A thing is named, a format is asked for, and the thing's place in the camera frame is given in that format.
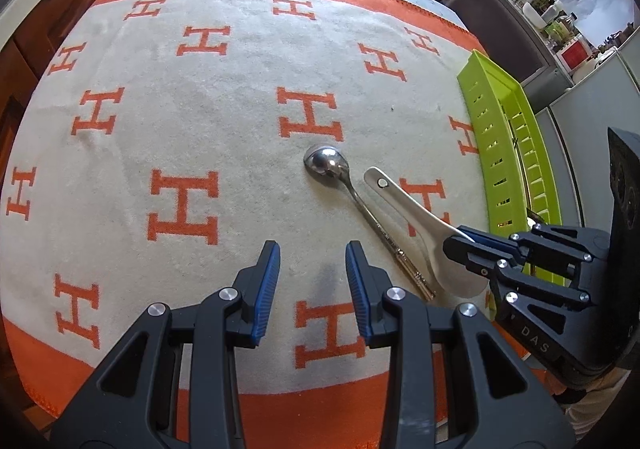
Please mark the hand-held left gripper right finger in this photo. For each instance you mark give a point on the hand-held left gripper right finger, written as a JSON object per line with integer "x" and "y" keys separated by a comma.
{"x": 357, "y": 289}

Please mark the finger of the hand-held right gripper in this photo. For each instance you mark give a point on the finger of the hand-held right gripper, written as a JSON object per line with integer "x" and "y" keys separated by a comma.
{"x": 480, "y": 236}
{"x": 465, "y": 256}

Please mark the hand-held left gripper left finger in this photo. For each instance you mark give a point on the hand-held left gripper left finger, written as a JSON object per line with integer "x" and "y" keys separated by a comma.
{"x": 265, "y": 289}

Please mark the white ceramic spoon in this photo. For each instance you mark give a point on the white ceramic spoon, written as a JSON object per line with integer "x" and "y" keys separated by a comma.
{"x": 425, "y": 234}

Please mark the green plastic utensil tray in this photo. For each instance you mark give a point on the green plastic utensil tray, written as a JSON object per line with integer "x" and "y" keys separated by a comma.
{"x": 500, "y": 139}

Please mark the person's right forearm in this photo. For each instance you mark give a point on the person's right forearm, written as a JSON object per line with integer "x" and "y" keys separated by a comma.
{"x": 600, "y": 404}

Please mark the grey refrigerator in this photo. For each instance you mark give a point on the grey refrigerator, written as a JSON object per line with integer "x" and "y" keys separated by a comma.
{"x": 590, "y": 119}

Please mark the red box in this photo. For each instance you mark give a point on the red box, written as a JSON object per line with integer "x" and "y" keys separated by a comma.
{"x": 574, "y": 55}

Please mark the orange and white patterned blanket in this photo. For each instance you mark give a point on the orange and white patterned blanket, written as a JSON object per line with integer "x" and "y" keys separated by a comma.
{"x": 150, "y": 129}

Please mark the bottle with green label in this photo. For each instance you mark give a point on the bottle with green label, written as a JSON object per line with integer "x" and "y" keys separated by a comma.
{"x": 557, "y": 26}

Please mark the grey countertop cabinet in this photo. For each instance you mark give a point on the grey countertop cabinet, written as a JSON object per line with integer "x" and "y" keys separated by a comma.
{"x": 500, "y": 24}

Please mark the white bowl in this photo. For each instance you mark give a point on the white bowl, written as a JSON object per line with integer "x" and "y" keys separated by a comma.
{"x": 532, "y": 13}

